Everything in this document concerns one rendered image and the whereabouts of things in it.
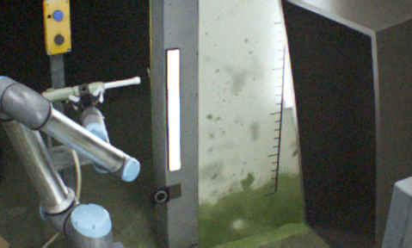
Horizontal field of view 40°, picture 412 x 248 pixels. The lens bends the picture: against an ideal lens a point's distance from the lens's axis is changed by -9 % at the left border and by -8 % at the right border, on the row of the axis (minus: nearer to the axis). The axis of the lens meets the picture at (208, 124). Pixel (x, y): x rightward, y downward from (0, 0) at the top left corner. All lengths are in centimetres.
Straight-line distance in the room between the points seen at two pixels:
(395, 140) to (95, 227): 114
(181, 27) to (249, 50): 40
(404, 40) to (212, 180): 154
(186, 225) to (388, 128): 151
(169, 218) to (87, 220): 107
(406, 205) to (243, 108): 220
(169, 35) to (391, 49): 118
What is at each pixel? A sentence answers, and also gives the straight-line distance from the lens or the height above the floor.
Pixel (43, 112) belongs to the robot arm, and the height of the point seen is 138.
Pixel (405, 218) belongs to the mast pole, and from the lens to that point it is 99.
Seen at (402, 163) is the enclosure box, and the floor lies 109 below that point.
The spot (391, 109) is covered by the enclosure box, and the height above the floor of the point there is 133.
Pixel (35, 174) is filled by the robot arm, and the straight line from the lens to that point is 219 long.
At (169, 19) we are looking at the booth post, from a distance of 277.
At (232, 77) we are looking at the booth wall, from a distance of 301.
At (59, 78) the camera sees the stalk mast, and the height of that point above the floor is 114.
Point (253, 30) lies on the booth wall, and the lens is 299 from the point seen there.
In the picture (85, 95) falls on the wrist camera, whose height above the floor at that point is 122.
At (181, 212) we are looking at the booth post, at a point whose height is 37.
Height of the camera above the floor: 212
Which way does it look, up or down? 25 degrees down
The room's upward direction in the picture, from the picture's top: 1 degrees clockwise
